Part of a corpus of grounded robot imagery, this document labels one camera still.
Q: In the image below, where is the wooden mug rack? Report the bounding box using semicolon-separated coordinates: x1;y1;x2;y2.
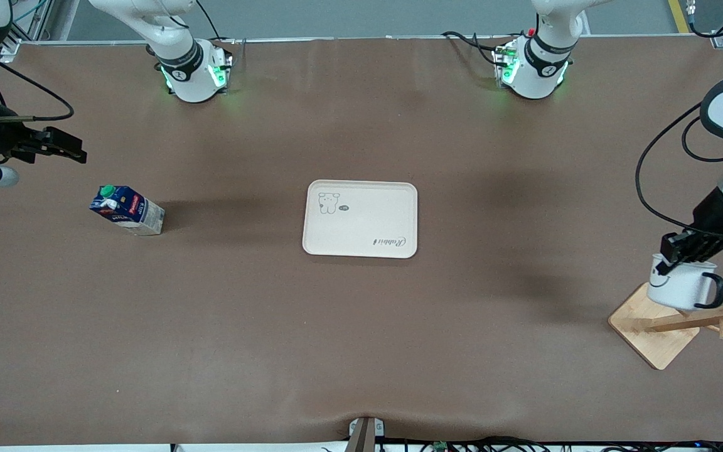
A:
608;278;723;371

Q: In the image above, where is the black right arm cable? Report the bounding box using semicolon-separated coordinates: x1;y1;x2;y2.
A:
0;49;75;122

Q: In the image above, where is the white mug with black handle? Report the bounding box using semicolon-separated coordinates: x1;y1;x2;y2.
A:
647;253;723;312

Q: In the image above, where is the white tray with bear print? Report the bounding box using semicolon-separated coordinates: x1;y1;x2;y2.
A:
302;180;419;259

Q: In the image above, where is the metal table clamp bracket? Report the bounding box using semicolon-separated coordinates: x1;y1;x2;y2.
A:
348;417;385;452

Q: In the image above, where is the blue and white milk carton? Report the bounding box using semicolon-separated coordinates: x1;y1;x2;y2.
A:
90;185;166;237

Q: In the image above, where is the black right base cable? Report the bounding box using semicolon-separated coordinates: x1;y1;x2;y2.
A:
195;0;237;45

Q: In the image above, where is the black left base cable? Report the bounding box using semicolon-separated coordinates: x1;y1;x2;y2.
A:
441;30;501;65

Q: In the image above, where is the black base cable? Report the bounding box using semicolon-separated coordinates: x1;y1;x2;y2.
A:
195;0;237;45
441;30;501;65

